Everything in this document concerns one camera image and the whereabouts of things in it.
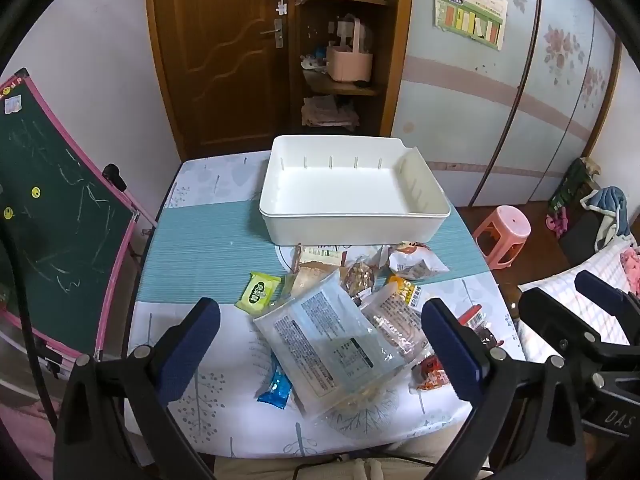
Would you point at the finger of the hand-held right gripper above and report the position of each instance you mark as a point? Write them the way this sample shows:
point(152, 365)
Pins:
point(555, 317)
point(597, 285)

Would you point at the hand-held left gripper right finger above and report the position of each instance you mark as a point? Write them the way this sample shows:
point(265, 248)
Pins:
point(450, 355)

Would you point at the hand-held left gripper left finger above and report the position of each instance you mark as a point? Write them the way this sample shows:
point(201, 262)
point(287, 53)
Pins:
point(192, 345)

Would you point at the dark red white snack packet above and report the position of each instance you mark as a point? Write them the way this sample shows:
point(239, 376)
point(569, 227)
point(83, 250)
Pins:
point(485, 335)

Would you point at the clear red-edged snack packet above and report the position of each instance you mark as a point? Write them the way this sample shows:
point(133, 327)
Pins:
point(472, 316)

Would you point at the clear nut bar packet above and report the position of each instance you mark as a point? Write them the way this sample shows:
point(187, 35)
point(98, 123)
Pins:
point(361, 277)

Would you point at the beige paper snack packet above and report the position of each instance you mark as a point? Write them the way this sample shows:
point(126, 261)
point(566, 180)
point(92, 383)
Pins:
point(312, 275)

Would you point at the white plastic bin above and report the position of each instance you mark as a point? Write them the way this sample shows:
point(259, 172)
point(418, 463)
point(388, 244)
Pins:
point(340, 195)

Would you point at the white checked blanket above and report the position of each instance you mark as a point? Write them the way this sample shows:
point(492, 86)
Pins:
point(605, 262)

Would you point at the pink cloth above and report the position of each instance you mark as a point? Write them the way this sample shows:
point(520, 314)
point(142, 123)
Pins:
point(631, 265)

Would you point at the pink toy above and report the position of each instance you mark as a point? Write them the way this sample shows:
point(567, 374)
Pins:
point(556, 222)

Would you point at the yellow orange snack packet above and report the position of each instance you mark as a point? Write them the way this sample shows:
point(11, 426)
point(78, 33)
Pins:
point(407, 292)

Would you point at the green snack packet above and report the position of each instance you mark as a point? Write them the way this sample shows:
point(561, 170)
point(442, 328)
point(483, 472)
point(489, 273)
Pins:
point(257, 292)

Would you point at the blue white cloth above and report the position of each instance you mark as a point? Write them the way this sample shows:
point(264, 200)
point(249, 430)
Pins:
point(607, 200)

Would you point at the blue snack packet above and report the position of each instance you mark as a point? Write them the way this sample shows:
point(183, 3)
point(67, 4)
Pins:
point(277, 385)

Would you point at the white orange snack packet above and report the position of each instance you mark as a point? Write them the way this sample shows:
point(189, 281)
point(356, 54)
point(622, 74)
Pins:
point(415, 265)

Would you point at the green printed bag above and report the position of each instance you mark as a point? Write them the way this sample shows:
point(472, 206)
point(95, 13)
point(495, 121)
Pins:
point(570, 185)

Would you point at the teal table runner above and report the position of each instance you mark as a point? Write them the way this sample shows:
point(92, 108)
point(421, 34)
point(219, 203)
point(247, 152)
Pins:
point(200, 240)

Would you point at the pink plastic stool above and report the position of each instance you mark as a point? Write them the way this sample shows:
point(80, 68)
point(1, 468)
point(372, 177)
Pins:
point(502, 222)

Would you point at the large clear snack packet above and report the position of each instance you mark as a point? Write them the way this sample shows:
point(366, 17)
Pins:
point(320, 345)

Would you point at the person's beige pants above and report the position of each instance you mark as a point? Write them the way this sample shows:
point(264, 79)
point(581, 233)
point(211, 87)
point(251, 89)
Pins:
point(300, 465)

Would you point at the green chalkboard easel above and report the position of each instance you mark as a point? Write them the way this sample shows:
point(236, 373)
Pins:
point(50, 210)

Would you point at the floral wardrobe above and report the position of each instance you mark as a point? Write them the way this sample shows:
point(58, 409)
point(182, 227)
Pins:
point(450, 110)

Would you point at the folded pink clothes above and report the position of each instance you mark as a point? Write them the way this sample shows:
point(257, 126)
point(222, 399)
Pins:
point(330, 110)

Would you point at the brown wooden door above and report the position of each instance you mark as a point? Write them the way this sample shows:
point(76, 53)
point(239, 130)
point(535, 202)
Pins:
point(220, 60)

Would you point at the wooden corner shelf unit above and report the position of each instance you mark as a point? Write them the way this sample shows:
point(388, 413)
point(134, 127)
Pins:
point(400, 60)

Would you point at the pile of small shelf items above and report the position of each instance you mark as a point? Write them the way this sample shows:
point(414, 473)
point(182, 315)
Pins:
point(314, 60)

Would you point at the white door hook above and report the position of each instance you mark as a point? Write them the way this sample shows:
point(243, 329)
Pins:
point(281, 7)

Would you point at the wall poster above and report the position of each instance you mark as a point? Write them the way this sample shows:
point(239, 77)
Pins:
point(470, 15)

